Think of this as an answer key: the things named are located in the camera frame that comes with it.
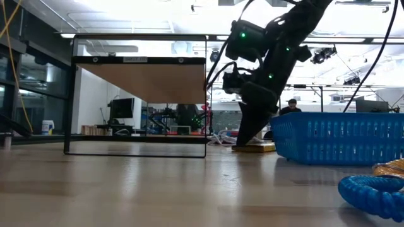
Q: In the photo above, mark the stack of wooden blocks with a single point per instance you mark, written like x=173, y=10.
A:
x=91, y=130

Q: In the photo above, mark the black aluminium rig frame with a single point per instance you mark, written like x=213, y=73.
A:
x=94, y=138

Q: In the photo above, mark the black background robot arm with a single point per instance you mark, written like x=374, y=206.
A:
x=202, y=124
x=161, y=115

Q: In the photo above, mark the dark flat monitor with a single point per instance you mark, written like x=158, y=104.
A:
x=372, y=106

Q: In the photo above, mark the white bucket blue label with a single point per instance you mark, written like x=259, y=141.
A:
x=47, y=127

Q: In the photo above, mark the person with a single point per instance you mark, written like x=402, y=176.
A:
x=292, y=107
x=187, y=115

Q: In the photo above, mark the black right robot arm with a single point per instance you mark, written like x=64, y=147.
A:
x=293, y=28

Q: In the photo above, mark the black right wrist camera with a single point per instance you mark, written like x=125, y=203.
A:
x=235, y=82

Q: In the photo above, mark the black track spotlights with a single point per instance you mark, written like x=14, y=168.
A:
x=352, y=81
x=322, y=56

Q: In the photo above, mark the black computer monitor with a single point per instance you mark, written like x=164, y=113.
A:
x=121, y=108

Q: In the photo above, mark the blue plastic basket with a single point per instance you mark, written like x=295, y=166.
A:
x=334, y=138

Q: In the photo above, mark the wooden shelf riser black frame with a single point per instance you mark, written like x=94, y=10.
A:
x=151, y=82

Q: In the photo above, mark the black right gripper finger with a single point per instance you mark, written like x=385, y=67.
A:
x=249, y=126

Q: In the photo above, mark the round black hanging camera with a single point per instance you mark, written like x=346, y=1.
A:
x=214, y=56

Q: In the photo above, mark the black overhead crossbar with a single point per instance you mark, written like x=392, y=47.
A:
x=347, y=40

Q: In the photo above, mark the small grey cylinder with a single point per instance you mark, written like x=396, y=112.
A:
x=7, y=142

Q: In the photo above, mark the yellow green crayon box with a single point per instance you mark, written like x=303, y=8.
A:
x=265, y=148

